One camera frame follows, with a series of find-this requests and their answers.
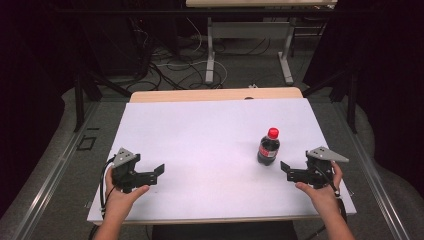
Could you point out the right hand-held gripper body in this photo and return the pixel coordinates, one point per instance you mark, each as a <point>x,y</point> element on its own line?
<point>320,170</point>

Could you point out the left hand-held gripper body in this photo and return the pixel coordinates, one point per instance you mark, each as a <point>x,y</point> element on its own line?
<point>125,171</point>

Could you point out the dark soda bottle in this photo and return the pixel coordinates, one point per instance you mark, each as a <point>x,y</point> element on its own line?
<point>268,151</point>

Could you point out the red bottle cap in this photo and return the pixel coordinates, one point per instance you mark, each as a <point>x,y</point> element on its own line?
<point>273,133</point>

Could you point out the person's right hand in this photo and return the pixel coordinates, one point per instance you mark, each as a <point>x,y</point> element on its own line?
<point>325,198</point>

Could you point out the person's left hand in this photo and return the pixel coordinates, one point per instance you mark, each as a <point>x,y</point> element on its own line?
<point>120,201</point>

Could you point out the white table cover sheet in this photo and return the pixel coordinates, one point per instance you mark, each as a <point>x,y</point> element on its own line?
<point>200,133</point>

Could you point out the black metal stand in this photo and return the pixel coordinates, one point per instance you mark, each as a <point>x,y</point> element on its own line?
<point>351,103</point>
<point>79,103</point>

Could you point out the dark curtain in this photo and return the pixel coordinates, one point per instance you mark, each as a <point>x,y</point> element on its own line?
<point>26,100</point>
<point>393,83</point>

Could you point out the black equipment cabinet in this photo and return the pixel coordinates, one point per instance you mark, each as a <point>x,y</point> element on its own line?
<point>110,46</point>

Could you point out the white-legged desk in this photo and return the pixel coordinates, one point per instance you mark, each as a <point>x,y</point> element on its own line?
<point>250,30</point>

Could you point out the black floor hatch frame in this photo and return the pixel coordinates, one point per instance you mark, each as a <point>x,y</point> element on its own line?
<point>86,143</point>

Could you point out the aluminium floor rail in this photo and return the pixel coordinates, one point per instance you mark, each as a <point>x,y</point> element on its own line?
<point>50,186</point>
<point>373,180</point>

